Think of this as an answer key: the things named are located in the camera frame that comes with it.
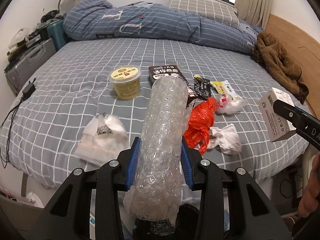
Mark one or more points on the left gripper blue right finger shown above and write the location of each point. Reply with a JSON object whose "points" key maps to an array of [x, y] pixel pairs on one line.
{"points": [[186, 164]]}

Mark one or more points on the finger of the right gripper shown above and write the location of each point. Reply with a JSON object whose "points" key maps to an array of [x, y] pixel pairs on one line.
{"points": [[293, 114]]}

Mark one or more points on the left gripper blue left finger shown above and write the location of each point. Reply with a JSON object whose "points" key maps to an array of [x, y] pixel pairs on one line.
{"points": [[133, 162]]}

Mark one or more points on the small white cardboard box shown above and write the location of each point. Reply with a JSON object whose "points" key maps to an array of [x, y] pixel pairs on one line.
{"points": [[278, 128]]}

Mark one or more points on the clear bubble wrap roll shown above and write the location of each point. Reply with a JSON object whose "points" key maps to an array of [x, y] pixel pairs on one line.
{"points": [[156, 192]]}

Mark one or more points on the white plastic mailer bag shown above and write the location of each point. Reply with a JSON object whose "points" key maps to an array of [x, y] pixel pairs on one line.
{"points": [[102, 140]]}

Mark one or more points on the red plastic bag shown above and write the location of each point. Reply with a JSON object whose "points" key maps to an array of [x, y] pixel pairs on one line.
{"points": [[200, 121]]}

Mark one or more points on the clear bag with red print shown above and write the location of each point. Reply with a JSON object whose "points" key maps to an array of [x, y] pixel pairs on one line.
{"points": [[226, 104]]}

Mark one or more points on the yellow white snack wrapper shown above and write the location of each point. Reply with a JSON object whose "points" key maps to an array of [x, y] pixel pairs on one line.
{"points": [[224, 87]]}

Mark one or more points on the yellow plastic food cup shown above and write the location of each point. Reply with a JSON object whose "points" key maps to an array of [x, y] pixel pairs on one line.
{"points": [[126, 81]]}

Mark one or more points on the right hand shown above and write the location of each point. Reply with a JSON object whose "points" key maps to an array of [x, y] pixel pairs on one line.
{"points": [[309, 203]]}

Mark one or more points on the brown fleece jacket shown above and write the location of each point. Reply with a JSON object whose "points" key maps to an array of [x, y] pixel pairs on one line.
{"points": [[273, 57]]}

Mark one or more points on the wooden headboard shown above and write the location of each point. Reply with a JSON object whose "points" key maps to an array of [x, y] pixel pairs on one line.
{"points": [[304, 49]]}

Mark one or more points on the black snack wrapper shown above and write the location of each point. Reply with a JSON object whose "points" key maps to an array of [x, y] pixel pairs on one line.
{"points": [[202, 87]]}

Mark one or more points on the dark cookie box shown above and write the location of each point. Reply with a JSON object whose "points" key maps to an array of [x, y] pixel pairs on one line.
{"points": [[156, 72]]}

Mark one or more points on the grey checked bed sheet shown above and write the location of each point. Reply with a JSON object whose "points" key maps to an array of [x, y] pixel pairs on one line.
{"points": [[73, 86]]}

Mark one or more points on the beige curtain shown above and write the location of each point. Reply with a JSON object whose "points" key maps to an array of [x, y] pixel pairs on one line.
{"points": [[254, 12]]}

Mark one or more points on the grey checked pillow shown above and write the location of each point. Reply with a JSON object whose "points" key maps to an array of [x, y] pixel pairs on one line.
{"points": [[209, 9]]}

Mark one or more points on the grey suitcase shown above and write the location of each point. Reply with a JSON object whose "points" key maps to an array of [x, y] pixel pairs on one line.
{"points": [[19, 72]]}

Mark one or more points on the blue striped duvet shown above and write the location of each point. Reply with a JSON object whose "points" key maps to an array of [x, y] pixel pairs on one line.
{"points": [[96, 19]]}

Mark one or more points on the teal plastic stool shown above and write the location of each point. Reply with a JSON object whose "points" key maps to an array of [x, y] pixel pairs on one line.
{"points": [[56, 31]]}

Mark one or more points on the black charger with cable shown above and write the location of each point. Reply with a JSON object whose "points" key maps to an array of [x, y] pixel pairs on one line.
{"points": [[26, 94]]}

